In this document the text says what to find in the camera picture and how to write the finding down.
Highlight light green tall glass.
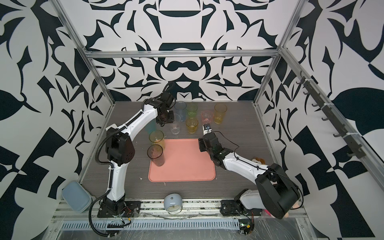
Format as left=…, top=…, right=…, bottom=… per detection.
left=149, top=130, right=165, bottom=150

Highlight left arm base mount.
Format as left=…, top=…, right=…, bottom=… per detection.
left=97, top=198, right=142, bottom=218

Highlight pink short glass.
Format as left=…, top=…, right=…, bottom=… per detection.
left=201, top=110, right=214, bottom=125

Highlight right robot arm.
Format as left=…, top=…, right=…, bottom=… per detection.
left=199, top=131, right=302, bottom=219

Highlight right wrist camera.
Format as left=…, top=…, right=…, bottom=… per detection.
left=203, top=124, right=212, bottom=135

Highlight pink plastic tray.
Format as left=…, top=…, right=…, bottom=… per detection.
left=148, top=139, right=216, bottom=183

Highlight black wall hook rail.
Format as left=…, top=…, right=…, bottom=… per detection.
left=297, top=73, right=367, bottom=159

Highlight smoky grey tall glass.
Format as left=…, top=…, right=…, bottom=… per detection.
left=147, top=145, right=165, bottom=167

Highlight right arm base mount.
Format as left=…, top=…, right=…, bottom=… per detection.
left=220, top=189, right=263, bottom=217

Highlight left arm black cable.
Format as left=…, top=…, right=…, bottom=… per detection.
left=87, top=188, right=133, bottom=238

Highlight blue tall glass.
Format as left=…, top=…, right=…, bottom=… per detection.
left=174, top=101, right=187, bottom=122

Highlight yellow short glass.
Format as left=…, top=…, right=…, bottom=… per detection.
left=186, top=118, right=199, bottom=134

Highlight clear tall glass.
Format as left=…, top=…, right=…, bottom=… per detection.
left=170, top=114, right=181, bottom=135

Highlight teal frosted glass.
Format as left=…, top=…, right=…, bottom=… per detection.
left=145, top=120, right=157, bottom=135

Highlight light blue container lid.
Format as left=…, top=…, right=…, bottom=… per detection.
left=62, top=181, right=92, bottom=213

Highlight white round timer device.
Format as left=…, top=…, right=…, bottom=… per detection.
left=164, top=193, right=183, bottom=215

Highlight green short glass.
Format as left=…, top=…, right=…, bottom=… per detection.
left=187, top=103, right=198, bottom=118

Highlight white slotted cable duct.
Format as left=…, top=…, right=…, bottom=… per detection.
left=59, top=218, right=241, bottom=231

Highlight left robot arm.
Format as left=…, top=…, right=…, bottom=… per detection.
left=95, top=92, right=176, bottom=203

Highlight orange tall glass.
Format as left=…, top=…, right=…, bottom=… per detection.
left=214, top=103, right=228, bottom=124

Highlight brown white flower toy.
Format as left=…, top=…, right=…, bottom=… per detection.
left=252, top=158, right=266, bottom=165

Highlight pink plush pig toy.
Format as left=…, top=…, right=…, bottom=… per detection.
left=261, top=210, right=289, bottom=219

